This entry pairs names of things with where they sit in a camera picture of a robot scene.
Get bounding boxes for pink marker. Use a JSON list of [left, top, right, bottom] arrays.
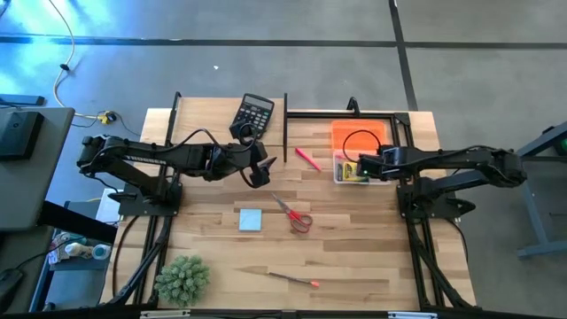
[[294, 146, 323, 173]]

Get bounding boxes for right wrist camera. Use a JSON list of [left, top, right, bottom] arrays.
[[380, 144, 400, 167]]

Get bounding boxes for pencil with red eraser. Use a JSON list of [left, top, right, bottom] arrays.
[[266, 270, 322, 290]]

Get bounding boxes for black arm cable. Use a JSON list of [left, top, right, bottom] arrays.
[[152, 122, 260, 154], [341, 128, 384, 163]]

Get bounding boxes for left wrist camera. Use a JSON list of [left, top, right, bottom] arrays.
[[248, 167, 272, 190]]

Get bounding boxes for orange container lid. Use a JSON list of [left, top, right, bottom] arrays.
[[330, 119, 392, 154]]

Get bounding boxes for black aluminium rig frame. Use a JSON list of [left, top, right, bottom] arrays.
[[100, 90, 478, 319]]

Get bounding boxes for grey metal stand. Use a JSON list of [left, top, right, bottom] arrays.
[[507, 121, 567, 261]]

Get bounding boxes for black computer mouse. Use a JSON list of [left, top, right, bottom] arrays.
[[0, 267, 25, 311]]

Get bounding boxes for black box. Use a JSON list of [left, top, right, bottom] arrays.
[[0, 110, 45, 162]]

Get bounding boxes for dark flat device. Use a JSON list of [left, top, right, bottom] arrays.
[[0, 93, 46, 107]]

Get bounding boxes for small white bottle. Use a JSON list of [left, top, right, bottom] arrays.
[[64, 242, 113, 261]]

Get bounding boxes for green potted plant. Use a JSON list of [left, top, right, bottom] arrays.
[[152, 253, 212, 308]]

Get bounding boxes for side desk with black legs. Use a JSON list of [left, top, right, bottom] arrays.
[[164, 90, 290, 164]]

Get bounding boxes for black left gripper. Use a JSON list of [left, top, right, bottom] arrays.
[[219, 141, 279, 183]]

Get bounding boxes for silver frame bracket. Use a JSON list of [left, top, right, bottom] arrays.
[[386, 310, 439, 319], [139, 309, 192, 319]]

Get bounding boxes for black bar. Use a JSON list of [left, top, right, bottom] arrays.
[[37, 199, 119, 245]]

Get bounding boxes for blue sticky note pad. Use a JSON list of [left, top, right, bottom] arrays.
[[238, 208, 264, 233]]

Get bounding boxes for black calculator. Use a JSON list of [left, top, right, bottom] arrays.
[[229, 92, 276, 141]]

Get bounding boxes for grey desk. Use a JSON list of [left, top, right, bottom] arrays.
[[0, 105, 76, 232]]

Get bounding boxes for white paper sheet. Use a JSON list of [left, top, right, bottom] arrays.
[[94, 187, 123, 225]]

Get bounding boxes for yellow green crayon box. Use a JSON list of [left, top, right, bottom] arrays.
[[335, 159, 371, 184]]

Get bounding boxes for red handled scissors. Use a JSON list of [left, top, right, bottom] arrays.
[[270, 191, 315, 235]]

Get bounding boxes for white floor cable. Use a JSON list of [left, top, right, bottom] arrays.
[[46, 0, 108, 121]]

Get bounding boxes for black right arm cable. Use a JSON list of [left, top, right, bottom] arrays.
[[341, 128, 384, 163]]

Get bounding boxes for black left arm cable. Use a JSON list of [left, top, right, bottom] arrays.
[[152, 122, 260, 154]]

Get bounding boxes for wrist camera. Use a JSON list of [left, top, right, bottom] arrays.
[[248, 167, 272, 190], [380, 144, 400, 167]]

